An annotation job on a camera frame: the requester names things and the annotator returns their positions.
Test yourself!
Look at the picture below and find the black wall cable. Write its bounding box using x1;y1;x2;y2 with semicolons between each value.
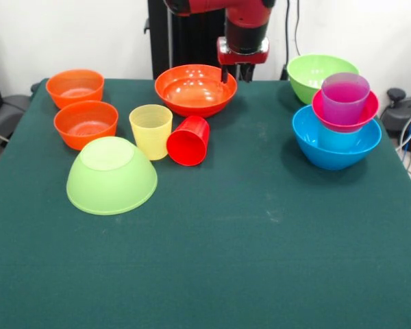
280;0;292;82
294;0;304;58

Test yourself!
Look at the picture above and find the blue bowl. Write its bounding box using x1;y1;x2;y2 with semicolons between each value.
291;104;382;171

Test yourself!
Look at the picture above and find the small orange bowl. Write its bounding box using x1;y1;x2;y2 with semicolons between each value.
45;69;105;110
53;100;119;152

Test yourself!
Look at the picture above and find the red cup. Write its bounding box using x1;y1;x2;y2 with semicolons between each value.
166;115;211;167

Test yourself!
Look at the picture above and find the dark green table cloth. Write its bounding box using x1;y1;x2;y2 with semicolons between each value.
0;77;411;329

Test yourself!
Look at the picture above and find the pink bowl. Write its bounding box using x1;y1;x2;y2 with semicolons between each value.
311;89;380;134

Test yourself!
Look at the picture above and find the large orange bowl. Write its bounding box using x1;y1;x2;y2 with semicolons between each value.
154;64;238;119

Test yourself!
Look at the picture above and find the purple cup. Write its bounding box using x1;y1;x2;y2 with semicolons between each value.
321;72;371;126

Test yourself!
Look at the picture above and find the yellow cup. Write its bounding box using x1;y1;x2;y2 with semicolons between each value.
128;104;174;161

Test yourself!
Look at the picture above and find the green bowl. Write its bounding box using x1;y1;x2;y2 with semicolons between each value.
66;136;158;216
286;54;362;106

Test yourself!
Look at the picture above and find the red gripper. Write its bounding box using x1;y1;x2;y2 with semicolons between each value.
216;36;271;84

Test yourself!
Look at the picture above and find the blue cup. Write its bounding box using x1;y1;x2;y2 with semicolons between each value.
316;125;363;151

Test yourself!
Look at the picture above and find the gray chair base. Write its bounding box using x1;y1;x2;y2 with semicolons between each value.
0;94;31;141

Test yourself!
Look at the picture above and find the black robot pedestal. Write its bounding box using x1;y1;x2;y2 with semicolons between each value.
144;0;263;82

